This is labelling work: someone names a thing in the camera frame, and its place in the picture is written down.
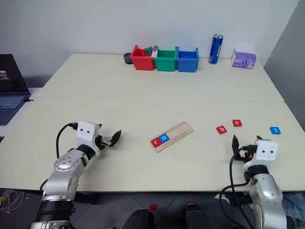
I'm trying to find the dark rounded shape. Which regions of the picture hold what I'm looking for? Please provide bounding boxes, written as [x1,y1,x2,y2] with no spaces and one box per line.
[122,208,154,229]
[182,202,211,229]

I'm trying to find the wooden letter tray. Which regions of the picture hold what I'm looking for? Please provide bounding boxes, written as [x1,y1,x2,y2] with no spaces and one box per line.
[150,121,194,155]

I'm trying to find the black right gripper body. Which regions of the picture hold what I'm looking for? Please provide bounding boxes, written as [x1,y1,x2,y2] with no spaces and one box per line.
[234,150,255,163]

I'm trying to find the red letter tile r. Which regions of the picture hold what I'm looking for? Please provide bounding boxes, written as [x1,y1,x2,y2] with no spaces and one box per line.
[150,137,163,148]

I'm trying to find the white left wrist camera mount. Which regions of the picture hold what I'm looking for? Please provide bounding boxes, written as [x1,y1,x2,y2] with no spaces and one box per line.
[76,121,101,156]

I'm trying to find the purple tissue box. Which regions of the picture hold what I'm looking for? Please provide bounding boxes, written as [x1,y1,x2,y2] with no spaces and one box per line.
[231,42,257,70]

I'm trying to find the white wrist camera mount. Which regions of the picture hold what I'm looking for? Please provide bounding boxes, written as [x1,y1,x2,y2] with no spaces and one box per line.
[76,121,101,156]
[247,139,279,168]

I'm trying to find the white side desk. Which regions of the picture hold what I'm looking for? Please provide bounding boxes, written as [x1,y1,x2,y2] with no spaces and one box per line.
[0,87,44,144]

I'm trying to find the blue denim fabric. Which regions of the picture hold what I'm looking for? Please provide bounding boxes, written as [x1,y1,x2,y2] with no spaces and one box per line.
[282,192,305,229]

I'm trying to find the red plastic bin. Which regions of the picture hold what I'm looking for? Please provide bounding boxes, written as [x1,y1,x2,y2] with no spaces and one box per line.
[130,44,157,71]

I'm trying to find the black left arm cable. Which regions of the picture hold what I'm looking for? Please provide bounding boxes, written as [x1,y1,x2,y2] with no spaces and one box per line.
[39,122,79,191]

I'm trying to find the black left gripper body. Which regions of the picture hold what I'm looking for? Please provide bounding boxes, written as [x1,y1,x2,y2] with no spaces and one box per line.
[95,135,113,151]

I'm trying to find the green plastic bin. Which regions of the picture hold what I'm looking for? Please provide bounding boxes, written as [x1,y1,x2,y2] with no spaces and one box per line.
[152,45,178,72]

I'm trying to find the blue drink can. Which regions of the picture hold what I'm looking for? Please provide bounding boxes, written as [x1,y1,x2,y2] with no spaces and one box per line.
[208,33,224,64]

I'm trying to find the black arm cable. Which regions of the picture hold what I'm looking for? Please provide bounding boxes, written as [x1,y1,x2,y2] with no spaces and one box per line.
[39,122,79,191]
[219,144,257,229]

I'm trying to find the dark laptop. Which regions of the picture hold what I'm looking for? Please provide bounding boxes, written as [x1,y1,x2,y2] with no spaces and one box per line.
[0,53,31,126]

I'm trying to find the blue plastic bin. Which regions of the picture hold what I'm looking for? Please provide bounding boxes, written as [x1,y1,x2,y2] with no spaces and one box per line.
[175,46,200,73]

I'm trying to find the tangled floor cables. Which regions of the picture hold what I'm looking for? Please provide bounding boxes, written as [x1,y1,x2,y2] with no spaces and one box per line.
[0,187,25,213]

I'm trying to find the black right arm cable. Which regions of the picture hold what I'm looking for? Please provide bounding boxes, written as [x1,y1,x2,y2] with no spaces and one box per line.
[219,144,257,229]

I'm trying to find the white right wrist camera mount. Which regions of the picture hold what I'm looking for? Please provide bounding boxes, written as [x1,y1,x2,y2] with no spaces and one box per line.
[247,139,279,168]

